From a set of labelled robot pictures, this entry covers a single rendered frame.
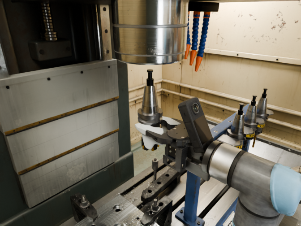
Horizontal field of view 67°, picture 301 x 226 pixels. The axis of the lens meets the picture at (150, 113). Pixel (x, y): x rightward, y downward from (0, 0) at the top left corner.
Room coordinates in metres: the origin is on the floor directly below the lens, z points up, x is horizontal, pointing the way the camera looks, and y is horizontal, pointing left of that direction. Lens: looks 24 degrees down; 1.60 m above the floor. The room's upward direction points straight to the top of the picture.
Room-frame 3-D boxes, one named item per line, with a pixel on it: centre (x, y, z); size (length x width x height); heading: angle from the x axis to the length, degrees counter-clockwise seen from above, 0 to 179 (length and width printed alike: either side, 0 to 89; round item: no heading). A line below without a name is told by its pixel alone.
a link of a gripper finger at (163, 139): (0.45, -0.03, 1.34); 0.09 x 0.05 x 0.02; 60
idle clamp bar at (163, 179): (0.75, -0.05, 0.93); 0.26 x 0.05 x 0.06; 142
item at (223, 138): (0.65, -0.26, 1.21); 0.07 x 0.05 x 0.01; 47
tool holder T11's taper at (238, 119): (0.69, -0.30, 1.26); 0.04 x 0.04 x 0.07
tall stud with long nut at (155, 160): (0.81, -0.02, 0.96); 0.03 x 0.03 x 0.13
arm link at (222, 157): (0.38, -0.15, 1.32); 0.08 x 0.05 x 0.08; 137
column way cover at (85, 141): (0.83, 0.32, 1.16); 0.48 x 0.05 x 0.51; 137
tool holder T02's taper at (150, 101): (0.52, 0.00, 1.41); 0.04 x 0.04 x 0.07
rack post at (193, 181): (0.61, -0.14, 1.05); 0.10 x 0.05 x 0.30; 47
